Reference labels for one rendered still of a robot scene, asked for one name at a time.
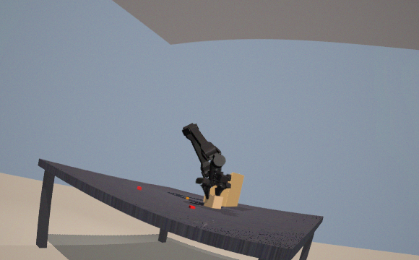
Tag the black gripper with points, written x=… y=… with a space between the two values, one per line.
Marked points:
x=206 y=184

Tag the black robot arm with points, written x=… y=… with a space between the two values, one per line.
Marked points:
x=206 y=151

